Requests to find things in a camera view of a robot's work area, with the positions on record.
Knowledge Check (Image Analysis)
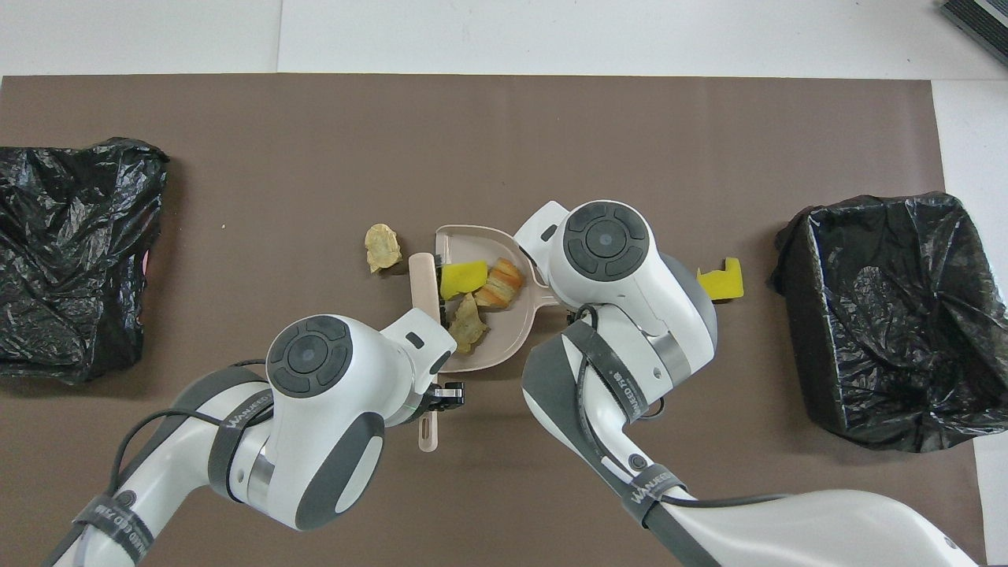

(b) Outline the beige brush with black bristles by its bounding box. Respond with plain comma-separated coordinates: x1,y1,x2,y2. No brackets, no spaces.
408,252,443,454

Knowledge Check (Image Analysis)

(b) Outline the bin wrapped in black bag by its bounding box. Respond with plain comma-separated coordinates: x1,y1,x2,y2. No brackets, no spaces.
0,137,170,385

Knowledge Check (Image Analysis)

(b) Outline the brown paper table mat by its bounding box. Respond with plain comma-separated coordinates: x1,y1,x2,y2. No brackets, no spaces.
0,75,987,567

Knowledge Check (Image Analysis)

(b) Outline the yellow sponge wedge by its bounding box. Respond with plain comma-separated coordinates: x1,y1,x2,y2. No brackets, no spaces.
439,260,489,302

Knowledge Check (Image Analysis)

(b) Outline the dark grey ribbed device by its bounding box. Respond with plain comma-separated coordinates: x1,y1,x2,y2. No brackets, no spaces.
939,0,1008,65

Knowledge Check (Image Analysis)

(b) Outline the yellowish pale bread piece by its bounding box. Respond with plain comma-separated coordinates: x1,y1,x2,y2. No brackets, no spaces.
365,224,402,275

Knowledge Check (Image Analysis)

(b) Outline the open bin with black liner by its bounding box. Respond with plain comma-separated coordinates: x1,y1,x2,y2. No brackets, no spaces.
768,191,1008,454

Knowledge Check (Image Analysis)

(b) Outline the greyish pale bread piece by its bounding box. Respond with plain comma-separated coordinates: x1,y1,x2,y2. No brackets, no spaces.
447,293,491,355

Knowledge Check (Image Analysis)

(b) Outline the orange striped croissant piece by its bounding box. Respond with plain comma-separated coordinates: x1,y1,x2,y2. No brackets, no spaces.
473,258,525,309

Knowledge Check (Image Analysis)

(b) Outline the beige plastic dustpan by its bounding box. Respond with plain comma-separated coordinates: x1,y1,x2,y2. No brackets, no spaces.
435,224,572,375

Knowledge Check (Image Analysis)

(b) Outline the notched yellow sponge piece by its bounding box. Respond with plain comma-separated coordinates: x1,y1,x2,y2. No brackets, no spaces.
697,257,744,302

